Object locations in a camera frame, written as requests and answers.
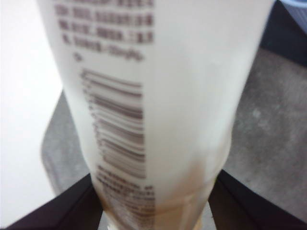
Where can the clear bottle pale yellow tea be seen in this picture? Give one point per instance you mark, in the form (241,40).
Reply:
(182,95)

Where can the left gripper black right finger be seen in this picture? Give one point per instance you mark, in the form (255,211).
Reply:
(244,208)

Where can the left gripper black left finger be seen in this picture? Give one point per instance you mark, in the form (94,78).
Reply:
(72,208)

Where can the blue ribbed plastic cup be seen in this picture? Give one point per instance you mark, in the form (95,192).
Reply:
(299,12)

